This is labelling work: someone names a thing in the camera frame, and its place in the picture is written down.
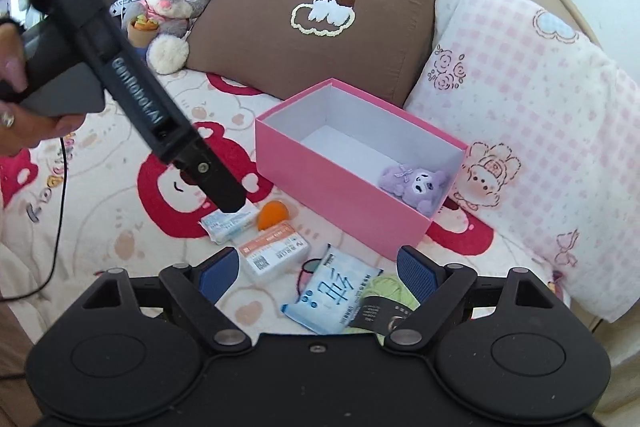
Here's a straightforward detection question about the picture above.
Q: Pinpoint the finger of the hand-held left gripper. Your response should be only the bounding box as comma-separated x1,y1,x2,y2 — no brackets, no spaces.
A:
174,147,249,214

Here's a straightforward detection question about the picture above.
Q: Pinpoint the purple plush toy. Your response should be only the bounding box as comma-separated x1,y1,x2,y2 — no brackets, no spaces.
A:
378,163,449,212

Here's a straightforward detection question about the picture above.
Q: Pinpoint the blue white wipes packet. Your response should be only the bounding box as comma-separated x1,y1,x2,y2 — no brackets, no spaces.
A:
281,244,383,335

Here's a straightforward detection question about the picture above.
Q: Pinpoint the pink checked pillow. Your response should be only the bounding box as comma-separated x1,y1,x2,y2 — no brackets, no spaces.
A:
405,0,640,323

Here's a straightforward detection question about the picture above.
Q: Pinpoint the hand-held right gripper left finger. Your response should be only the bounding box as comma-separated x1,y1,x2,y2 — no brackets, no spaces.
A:
82,247,253,355

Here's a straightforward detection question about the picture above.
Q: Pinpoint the person's left hand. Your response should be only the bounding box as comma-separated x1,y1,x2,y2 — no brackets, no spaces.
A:
0,19,87,158

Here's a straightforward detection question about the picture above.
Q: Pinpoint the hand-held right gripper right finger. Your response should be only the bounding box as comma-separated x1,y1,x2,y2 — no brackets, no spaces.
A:
384,245,556,354

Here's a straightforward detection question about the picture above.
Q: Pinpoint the printed bear bedsheet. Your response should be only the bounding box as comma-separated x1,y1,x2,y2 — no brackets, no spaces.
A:
0,67,566,348

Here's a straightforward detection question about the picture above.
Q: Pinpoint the white tissue packet blue label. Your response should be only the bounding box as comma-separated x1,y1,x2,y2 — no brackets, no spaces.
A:
200,204,258,245

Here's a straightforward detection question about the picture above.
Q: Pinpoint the brown pillow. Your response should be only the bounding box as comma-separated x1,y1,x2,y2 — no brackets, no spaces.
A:
185,0,438,108

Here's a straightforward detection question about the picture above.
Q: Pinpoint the pink cardboard box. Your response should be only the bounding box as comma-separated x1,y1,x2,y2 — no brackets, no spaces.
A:
254,78,468,260

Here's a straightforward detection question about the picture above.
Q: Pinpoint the orange makeup sponge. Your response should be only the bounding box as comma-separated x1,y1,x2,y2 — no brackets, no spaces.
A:
256,201,284,233

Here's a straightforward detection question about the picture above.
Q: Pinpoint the green cloth with black label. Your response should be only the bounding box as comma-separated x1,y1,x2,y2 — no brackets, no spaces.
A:
345,274,421,335

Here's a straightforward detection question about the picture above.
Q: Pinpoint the white box orange label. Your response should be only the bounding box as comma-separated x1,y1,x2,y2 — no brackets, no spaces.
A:
237,224,311,284

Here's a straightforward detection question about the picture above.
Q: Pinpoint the black cable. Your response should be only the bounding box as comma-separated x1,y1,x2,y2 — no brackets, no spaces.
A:
0,132,68,303

